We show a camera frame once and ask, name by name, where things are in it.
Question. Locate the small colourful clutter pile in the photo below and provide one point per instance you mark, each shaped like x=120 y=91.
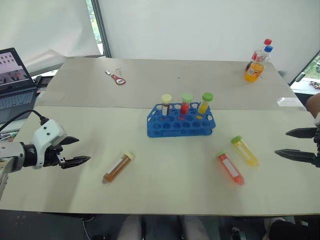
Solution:
x=315 y=84

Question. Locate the metal paper clips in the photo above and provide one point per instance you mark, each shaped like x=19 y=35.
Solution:
x=119 y=70

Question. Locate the blue test tube rack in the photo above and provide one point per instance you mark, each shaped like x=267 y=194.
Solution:
x=175 y=130

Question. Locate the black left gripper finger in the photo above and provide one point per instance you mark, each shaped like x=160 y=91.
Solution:
x=75 y=161
x=70 y=141

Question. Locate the brown tube cream cap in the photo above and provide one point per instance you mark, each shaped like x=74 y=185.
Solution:
x=166 y=103

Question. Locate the orange tube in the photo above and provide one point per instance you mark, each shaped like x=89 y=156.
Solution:
x=230 y=168

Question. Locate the open laptop computer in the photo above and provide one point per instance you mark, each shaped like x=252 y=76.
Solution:
x=13 y=97

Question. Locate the clear plastic film piece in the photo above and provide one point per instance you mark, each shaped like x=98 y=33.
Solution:
x=290 y=102

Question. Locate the red-capped cola bottle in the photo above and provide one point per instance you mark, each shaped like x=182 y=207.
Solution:
x=257 y=55

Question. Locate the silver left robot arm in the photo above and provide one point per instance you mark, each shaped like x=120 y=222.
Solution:
x=10 y=153

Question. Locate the red tube green cap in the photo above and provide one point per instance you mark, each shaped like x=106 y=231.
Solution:
x=185 y=105

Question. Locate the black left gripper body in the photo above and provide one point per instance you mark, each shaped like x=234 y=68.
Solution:
x=53 y=156

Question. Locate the beige paper table sheet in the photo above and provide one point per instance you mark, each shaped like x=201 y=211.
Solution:
x=175 y=85
x=162 y=192

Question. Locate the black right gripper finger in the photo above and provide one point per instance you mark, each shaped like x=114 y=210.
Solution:
x=303 y=132
x=300 y=155

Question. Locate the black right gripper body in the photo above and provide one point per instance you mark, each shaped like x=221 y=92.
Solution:
x=318 y=147

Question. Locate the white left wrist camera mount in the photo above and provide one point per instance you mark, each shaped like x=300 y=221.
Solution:
x=47 y=135

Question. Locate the small black device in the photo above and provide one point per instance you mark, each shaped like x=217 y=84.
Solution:
x=45 y=80

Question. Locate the dark window frame post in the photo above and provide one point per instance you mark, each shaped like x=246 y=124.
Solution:
x=101 y=27

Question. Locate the blue-capped orange soda bottle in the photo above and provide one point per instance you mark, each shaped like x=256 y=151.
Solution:
x=255 y=71

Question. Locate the pale rounded shape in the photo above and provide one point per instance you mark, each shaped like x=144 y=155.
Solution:
x=130 y=228

